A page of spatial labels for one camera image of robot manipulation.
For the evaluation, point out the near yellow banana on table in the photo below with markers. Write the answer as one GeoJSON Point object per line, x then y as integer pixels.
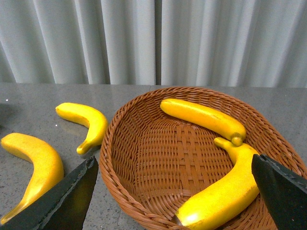
{"type": "Point", "coordinates": [47, 163]}

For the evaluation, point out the yellow banana in basket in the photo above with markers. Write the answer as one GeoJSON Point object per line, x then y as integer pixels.
{"type": "Point", "coordinates": [224, 199]}
{"type": "Point", "coordinates": [219, 122]}

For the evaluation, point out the far yellow banana on table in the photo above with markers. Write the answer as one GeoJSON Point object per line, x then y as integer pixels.
{"type": "Point", "coordinates": [87, 116]}

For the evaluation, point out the grey pleated curtain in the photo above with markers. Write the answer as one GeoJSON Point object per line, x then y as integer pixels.
{"type": "Point", "coordinates": [255, 43]}

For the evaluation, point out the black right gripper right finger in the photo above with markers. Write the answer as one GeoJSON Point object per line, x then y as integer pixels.
{"type": "Point", "coordinates": [284, 192]}

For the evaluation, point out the rear yellow banana in basket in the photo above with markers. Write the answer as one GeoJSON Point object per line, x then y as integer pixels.
{"type": "Point", "coordinates": [219, 122]}

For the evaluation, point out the right brown wicker basket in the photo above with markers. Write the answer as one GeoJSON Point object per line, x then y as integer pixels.
{"type": "Point", "coordinates": [152, 162]}

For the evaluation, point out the front yellow banana in basket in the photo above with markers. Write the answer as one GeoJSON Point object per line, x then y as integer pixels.
{"type": "Point", "coordinates": [224, 199]}

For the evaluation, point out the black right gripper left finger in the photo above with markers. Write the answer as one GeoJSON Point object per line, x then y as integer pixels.
{"type": "Point", "coordinates": [63, 207]}

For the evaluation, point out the yellow banana on table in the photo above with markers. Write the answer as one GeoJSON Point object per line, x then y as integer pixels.
{"type": "Point", "coordinates": [87, 116]}
{"type": "Point", "coordinates": [47, 163]}

